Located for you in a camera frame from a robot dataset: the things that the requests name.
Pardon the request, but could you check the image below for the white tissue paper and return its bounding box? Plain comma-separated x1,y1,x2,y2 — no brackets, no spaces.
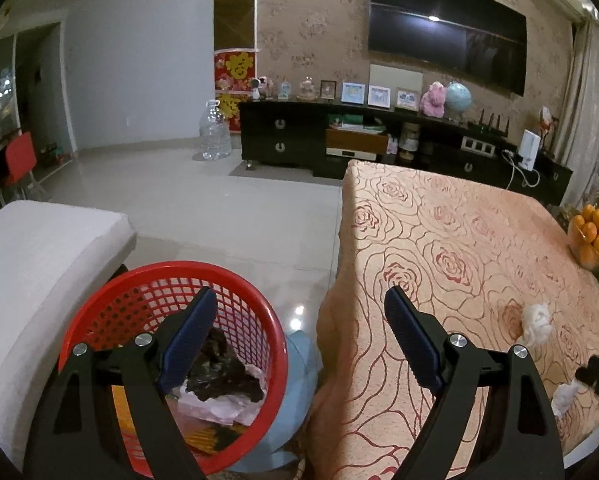
167,364,268,427

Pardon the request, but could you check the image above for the yellow foam fruit net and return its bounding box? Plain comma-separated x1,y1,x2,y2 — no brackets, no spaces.
112,386,248,457

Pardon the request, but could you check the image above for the red plastic mesh basket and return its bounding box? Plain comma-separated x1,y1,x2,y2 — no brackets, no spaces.
58,261,288,474

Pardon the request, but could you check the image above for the small white tissue ball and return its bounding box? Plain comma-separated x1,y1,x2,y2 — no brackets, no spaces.
516,304,553,348

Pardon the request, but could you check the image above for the rose patterned tablecloth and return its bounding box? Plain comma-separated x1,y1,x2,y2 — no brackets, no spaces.
308,162,599,479

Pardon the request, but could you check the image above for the pile of oranges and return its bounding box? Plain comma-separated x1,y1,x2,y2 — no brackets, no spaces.
567,204,599,272

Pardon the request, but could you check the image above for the light blue plastic stool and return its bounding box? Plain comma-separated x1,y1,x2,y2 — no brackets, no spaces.
229,330,322,474

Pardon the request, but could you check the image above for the white cushioned sofa bench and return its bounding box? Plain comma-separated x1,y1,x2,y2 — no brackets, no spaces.
0,200,136,468

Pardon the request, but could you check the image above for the white router box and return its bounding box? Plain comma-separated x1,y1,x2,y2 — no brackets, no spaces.
516,129,541,171

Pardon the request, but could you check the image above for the clear large water bottle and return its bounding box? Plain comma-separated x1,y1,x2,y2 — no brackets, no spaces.
200,100,232,160

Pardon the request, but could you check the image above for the red chair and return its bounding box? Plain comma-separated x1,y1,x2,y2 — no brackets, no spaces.
5,131,48,202

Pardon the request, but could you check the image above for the black TV cabinet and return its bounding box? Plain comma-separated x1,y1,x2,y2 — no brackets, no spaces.
238,100,573,206

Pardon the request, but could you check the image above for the pink plush toy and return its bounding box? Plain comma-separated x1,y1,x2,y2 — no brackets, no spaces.
420,81,447,118

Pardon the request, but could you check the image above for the light blue globe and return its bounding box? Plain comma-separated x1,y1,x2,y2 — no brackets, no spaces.
445,81,473,119

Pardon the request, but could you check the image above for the beige window curtain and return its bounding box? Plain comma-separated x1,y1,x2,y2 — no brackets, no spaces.
552,21,599,205

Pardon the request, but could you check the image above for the red festive wall poster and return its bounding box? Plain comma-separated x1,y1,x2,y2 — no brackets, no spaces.
214,48,257,134

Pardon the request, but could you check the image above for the wall mounted black television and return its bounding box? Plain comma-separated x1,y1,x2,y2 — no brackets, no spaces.
368,0,527,96

